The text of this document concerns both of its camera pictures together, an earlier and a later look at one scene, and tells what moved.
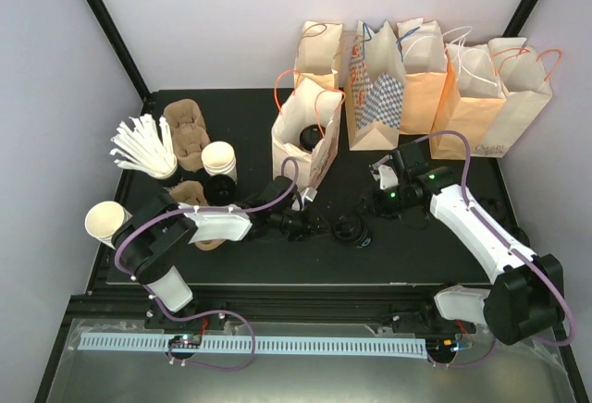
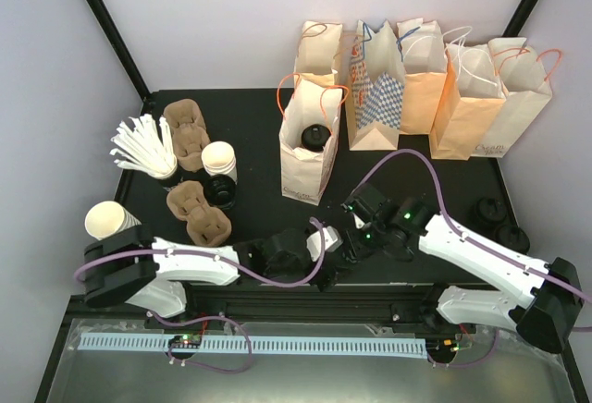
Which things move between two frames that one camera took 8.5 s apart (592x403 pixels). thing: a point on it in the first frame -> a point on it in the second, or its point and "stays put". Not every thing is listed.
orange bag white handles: (423, 54) stays put
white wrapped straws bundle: (141, 147) stays put
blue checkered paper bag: (374, 89) stays put
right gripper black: (378, 208) -> (354, 246)
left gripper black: (310, 226) -> (327, 279)
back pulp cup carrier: (189, 132) stays put
